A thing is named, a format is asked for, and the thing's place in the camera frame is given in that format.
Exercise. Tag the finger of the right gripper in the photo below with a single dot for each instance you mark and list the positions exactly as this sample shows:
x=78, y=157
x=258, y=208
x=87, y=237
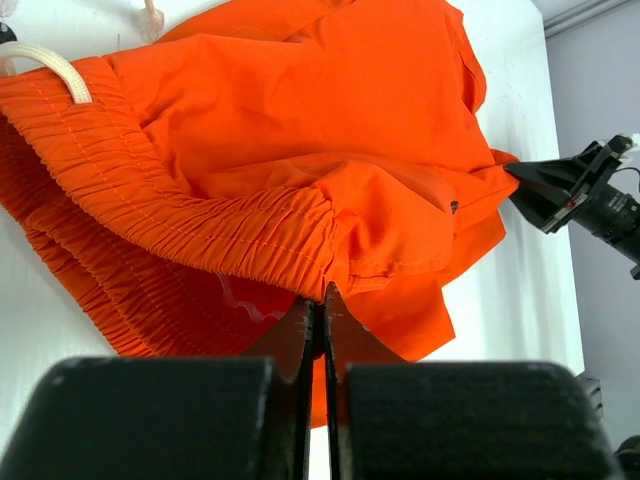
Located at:
x=560, y=173
x=539, y=203

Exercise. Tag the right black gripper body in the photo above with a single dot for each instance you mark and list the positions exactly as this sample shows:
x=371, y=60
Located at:
x=603, y=161

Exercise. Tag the orange shorts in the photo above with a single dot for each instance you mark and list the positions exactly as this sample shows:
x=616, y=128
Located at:
x=260, y=151

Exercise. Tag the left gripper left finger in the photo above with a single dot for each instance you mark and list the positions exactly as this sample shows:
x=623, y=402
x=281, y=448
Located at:
x=241, y=417

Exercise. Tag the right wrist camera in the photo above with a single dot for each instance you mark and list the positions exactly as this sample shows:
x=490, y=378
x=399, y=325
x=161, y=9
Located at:
x=613, y=217

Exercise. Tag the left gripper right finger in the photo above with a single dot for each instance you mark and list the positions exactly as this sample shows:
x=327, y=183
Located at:
x=393, y=419

